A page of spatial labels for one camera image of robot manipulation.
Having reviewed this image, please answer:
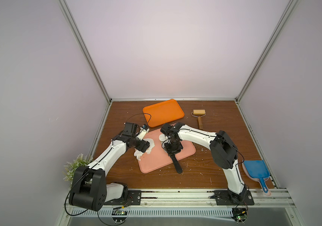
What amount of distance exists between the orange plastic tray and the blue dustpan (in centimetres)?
55

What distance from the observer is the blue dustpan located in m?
0.76

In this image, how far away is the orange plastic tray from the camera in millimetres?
1073
